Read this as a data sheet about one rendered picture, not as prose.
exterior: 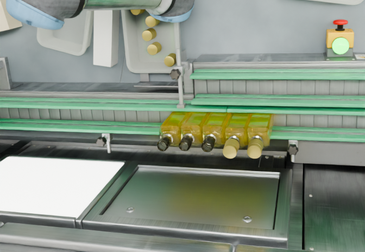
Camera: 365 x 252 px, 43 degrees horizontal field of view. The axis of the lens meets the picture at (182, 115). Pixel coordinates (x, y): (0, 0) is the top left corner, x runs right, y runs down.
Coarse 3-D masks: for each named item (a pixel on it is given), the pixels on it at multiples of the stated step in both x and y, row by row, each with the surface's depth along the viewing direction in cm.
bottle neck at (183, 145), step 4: (184, 136) 116; (188, 136) 116; (192, 136) 117; (184, 140) 113; (188, 140) 114; (192, 140) 116; (180, 144) 114; (184, 144) 116; (188, 144) 113; (180, 148) 114; (184, 148) 114; (188, 148) 114
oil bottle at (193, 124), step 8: (192, 112) 129; (200, 112) 129; (208, 112) 129; (192, 120) 123; (200, 120) 123; (184, 128) 118; (192, 128) 118; (200, 128) 119; (200, 136) 119; (192, 144) 119; (200, 144) 121
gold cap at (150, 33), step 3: (147, 30) 141; (150, 30) 142; (153, 30) 143; (144, 33) 141; (147, 33) 141; (150, 33) 141; (153, 33) 142; (144, 36) 141; (147, 36) 141; (150, 36) 141; (153, 36) 142; (144, 39) 142; (147, 39) 142; (150, 39) 141
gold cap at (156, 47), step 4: (152, 44) 142; (156, 44) 143; (160, 44) 145; (148, 48) 142; (152, 48) 142; (156, 48) 142; (160, 48) 145; (148, 52) 143; (152, 52) 142; (156, 52) 142
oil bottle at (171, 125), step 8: (176, 112) 131; (184, 112) 131; (168, 120) 125; (176, 120) 125; (184, 120) 125; (160, 128) 121; (168, 128) 120; (176, 128) 120; (160, 136) 120; (176, 136) 119; (176, 144) 120
